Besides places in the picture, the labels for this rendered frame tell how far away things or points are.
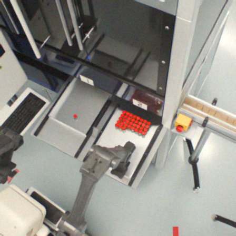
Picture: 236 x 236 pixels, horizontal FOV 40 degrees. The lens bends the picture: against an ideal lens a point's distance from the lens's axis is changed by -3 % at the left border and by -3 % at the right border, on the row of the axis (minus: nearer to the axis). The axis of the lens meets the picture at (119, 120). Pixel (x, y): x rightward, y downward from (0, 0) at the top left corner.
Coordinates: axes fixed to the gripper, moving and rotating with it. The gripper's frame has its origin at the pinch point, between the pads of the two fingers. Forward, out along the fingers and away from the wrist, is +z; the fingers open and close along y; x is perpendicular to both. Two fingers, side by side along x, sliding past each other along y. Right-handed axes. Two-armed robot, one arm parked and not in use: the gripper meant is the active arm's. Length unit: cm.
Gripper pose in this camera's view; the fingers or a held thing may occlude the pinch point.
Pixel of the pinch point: (119, 174)
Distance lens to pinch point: 182.1
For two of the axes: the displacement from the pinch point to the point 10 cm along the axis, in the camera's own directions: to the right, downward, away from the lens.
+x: -8.8, -4.1, 2.4
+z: -0.3, 5.5, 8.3
